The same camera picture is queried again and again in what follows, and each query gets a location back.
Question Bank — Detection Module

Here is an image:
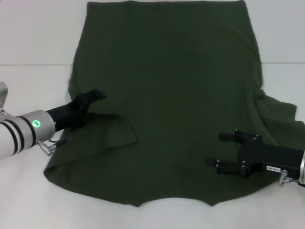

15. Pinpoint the right gripper cable with plug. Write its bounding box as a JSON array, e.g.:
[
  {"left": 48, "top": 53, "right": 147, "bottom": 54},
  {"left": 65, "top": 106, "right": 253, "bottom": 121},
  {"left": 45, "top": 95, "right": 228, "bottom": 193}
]
[{"left": 277, "top": 170, "right": 305, "bottom": 187}]

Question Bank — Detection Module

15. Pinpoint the gripper cable with plug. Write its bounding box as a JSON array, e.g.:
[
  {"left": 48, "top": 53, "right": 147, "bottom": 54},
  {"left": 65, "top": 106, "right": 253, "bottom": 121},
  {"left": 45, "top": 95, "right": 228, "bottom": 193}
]
[
  {"left": 277, "top": 170, "right": 305, "bottom": 187},
  {"left": 39, "top": 139, "right": 68, "bottom": 156}
]

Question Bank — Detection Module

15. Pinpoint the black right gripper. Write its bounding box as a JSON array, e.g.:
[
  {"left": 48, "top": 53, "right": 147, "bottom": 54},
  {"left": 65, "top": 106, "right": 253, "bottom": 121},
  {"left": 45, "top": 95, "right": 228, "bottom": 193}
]
[{"left": 205, "top": 129, "right": 305, "bottom": 179}]

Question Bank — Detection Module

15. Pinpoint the left gripper cable with plug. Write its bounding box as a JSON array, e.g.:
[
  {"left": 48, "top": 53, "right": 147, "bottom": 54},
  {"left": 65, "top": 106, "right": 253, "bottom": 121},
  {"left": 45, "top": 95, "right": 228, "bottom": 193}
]
[{"left": 39, "top": 139, "right": 68, "bottom": 156}]

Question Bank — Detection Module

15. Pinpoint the dark green t-shirt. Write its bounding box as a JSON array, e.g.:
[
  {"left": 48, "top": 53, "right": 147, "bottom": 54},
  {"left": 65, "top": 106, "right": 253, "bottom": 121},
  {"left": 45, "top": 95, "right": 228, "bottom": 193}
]
[{"left": 43, "top": 0, "right": 305, "bottom": 208}]

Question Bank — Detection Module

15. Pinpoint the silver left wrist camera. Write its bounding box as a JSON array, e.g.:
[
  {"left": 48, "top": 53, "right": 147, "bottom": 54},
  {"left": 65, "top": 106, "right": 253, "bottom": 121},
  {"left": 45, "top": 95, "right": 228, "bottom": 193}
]
[{"left": 0, "top": 82, "right": 10, "bottom": 111}]

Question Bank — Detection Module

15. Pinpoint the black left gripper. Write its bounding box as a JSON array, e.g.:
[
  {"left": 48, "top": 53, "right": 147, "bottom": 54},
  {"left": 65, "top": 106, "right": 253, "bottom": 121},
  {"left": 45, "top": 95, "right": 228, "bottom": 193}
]
[{"left": 44, "top": 88, "right": 107, "bottom": 132}]

